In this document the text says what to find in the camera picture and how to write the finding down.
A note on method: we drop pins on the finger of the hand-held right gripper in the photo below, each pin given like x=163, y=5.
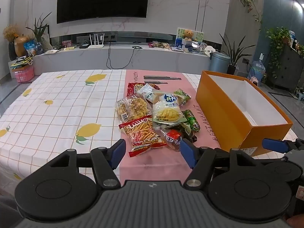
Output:
x=272, y=144

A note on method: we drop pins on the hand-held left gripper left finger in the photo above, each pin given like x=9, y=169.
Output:
x=117, y=153

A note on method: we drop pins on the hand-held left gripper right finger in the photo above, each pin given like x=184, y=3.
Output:
x=188, y=153

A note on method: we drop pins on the clear candy packet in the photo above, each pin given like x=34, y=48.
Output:
x=172, y=137

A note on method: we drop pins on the red stick snack packet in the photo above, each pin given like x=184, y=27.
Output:
x=142, y=133

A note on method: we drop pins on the green sausage packet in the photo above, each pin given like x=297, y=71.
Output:
x=192, y=121

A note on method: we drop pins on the clear yellow noodle snack packet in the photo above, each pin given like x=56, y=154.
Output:
x=131, y=108

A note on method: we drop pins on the white yellow chips packet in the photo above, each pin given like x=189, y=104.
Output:
x=166, y=110

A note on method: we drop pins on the orange cardboard box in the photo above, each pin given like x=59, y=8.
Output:
x=220, y=114

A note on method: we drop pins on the green raisin packet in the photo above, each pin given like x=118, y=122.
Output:
x=182, y=96

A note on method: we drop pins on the red cartoon snack packet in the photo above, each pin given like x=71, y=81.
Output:
x=132, y=87

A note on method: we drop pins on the white long snack packet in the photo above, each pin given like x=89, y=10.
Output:
x=146, y=91

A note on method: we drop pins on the pile of snacks on console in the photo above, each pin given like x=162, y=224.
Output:
x=160, y=45

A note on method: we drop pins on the pink bottle print table runner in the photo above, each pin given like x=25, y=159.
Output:
x=163, y=166

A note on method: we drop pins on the small blue stool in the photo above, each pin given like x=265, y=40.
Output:
x=299, y=95

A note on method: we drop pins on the small pink device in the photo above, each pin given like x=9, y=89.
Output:
x=254, y=80

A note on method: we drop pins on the grey cabinet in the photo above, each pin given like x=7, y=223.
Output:
x=287, y=71

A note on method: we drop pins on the lemon print checked tablecloth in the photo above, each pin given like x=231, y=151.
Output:
x=59, y=104

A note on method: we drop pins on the blue water bottle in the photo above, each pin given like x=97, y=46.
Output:
x=256, y=70

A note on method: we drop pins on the grey blue trash can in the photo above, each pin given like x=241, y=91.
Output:
x=219, y=63

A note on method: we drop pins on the potted long leaf plant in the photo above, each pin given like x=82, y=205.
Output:
x=234, y=54

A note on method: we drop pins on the white tv console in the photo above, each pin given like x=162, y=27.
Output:
x=147, y=59

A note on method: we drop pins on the green ivy plant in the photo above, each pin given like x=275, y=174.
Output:
x=276, y=42

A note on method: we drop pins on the white round power socket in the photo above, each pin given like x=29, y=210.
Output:
x=210, y=50

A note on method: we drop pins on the white router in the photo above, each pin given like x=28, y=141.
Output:
x=95, y=45

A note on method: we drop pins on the brown teddy bear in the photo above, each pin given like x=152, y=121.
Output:
x=188, y=35

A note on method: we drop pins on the pink storage box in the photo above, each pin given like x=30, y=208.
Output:
x=23, y=74

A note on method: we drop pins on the golden vase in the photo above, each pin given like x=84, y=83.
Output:
x=21, y=46

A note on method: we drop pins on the hanging vine plant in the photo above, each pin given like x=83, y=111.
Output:
x=248, y=2

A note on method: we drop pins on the dried yellow flowers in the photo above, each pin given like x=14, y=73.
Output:
x=10, y=32

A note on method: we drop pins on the black wall television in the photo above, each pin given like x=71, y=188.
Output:
x=102, y=0

